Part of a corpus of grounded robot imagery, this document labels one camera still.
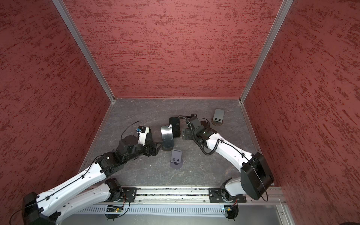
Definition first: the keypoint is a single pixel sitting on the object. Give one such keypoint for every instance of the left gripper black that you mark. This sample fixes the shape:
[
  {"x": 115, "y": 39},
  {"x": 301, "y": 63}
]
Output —
[{"x": 149, "y": 153}]

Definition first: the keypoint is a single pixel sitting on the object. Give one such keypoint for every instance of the wooden base grey phone stand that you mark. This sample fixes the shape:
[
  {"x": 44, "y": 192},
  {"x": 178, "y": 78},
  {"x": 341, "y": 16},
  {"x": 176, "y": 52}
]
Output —
[{"x": 218, "y": 117}]

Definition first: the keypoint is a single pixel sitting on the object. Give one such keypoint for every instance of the purple phone stand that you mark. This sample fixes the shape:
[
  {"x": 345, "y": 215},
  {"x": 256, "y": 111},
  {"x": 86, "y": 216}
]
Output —
[{"x": 176, "y": 161}]

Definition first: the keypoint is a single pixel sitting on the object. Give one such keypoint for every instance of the purple phone with sticker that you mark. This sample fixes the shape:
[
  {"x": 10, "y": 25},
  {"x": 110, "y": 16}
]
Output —
[{"x": 187, "y": 134}]

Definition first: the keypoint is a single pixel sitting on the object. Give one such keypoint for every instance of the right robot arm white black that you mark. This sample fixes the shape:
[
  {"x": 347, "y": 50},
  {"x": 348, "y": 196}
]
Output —
[{"x": 255, "y": 174}]

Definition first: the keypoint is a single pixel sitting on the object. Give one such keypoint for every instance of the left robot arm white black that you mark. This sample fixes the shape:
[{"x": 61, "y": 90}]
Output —
[{"x": 93, "y": 185}]

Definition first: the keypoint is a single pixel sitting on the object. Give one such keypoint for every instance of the silver-backed phone on black stand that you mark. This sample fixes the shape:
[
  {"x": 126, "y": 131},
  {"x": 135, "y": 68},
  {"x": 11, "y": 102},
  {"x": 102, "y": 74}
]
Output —
[{"x": 167, "y": 135}]

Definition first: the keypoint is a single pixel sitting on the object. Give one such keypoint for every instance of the black phone on rear stand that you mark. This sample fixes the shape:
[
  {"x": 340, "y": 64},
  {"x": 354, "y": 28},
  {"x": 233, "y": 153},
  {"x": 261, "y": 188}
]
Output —
[{"x": 175, "y": 123}]

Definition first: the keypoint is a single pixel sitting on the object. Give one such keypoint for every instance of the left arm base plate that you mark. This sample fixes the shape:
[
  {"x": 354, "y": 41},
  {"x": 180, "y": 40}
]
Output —
[{"x": 128, "y": 193}]

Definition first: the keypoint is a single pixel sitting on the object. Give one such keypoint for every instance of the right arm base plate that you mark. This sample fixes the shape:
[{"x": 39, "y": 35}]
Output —
[{"x": 220, "y": 195}]

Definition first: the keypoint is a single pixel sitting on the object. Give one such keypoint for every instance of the white slotted cable duct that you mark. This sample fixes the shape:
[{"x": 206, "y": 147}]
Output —
[{"x": 160, "y": 210}]

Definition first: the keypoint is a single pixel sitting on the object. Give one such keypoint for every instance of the aluminium front rail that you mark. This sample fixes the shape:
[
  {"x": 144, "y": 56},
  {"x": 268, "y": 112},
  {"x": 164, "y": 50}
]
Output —
[{"x": 187, "y": 195}]

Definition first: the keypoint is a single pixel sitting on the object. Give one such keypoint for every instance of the right aluminium corner post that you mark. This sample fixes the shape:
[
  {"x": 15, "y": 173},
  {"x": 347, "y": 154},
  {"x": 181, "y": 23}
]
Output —
[{"x": 279, "y": 19}]

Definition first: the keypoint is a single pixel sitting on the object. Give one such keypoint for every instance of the aluminium corner post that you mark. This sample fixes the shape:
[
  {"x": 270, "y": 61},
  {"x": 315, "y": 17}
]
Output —
[
  {"x": 65, "y": 15},
  {"x": 279, "y": 19}
]

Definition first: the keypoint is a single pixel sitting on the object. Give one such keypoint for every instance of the left aluminium corner post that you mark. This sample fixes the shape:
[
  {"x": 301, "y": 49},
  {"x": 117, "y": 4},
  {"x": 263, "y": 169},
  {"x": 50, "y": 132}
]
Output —
[{"x": 65, "y": 15}]

